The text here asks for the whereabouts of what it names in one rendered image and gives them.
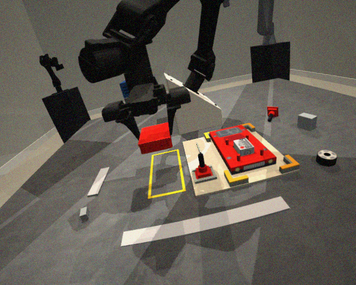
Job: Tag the white flat strip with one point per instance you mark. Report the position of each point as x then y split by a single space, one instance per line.
203 223

